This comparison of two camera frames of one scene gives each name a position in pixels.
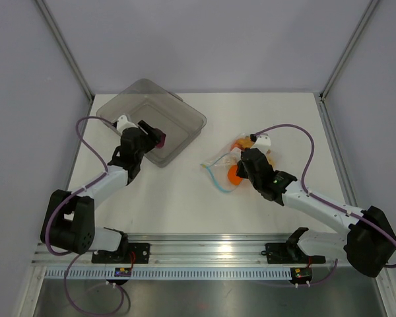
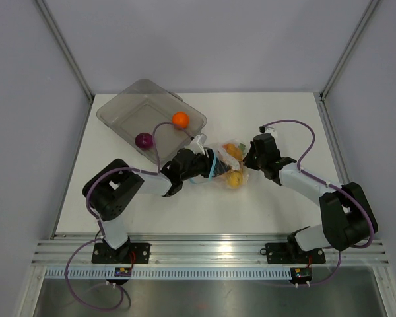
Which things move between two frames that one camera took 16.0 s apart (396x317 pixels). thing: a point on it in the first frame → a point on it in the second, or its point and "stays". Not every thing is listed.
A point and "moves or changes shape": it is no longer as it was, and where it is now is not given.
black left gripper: [152, 137] → [207, 161]
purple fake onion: [162, 140] moves or changes shape
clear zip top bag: [222, 164] moves or changes shape
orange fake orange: [232, 176] → [180, 119]
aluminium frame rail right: [336, 150] stays
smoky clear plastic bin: [165, 111] stays
